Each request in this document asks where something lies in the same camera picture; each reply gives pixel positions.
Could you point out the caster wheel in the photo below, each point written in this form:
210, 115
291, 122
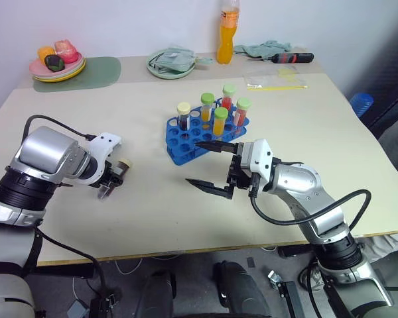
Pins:
276, 279

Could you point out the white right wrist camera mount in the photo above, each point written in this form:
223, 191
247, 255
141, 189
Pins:
262, 155

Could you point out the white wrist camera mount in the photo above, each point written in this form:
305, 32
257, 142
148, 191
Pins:
101, 145
262, 155

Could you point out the yellow plastic stick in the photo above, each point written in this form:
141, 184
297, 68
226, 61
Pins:
285, 87

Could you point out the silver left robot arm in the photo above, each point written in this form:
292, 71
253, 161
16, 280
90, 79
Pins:
43, 149

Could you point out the dark rounded shape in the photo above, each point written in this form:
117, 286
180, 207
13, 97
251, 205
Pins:
238, 291

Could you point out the grey floor box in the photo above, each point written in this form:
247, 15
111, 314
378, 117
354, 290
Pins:
77, 309

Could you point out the red black screwdriver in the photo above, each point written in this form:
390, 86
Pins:
292, 57

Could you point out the pink toy food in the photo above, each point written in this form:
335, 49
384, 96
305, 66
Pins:
67, 51

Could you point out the clear plastic bag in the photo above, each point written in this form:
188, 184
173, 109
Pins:
258, 80

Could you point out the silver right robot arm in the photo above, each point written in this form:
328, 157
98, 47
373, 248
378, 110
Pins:
298, 180

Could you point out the green cap red test tube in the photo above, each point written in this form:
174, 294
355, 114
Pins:
242, 112
228, 97

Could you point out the blue test tube rack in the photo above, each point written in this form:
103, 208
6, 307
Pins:
185, 145

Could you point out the green cap yellow test tube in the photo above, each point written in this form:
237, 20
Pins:
207, 107

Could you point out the pale green cloth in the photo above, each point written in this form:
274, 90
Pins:
262, 49

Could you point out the dark green toy food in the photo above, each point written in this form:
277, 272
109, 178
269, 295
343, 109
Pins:
54, 63

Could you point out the green cap orange test tube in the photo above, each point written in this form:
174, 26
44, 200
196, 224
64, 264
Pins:
220, 122

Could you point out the black stand leg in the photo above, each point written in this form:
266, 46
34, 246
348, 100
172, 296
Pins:
293, 299

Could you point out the cream cap brown test tube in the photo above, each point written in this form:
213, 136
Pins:
122, 167

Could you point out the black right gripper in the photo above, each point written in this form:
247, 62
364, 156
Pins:
239, 177

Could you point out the grey cloth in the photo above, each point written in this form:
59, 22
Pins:
391, 243

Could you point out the green placemat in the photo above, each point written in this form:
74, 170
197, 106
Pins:
99, 74

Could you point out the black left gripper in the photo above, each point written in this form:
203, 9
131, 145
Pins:
106, 170

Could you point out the stack of coloured plates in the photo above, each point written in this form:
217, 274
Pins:
71, 71

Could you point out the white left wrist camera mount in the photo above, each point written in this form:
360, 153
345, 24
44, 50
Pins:
101, 145

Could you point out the orange soda bottle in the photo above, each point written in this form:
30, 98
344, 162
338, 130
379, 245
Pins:
226, 39

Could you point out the pale green zip pouch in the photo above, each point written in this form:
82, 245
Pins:
174, 59

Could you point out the blue ribbed bottle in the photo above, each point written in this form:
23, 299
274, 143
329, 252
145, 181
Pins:
362, 103

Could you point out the black table frame bar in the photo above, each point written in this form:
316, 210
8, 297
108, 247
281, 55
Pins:
63, 271

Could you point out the orange toy food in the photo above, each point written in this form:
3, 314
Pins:
45, 53

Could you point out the yellow cap dark red tube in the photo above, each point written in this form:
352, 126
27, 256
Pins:
184, 116

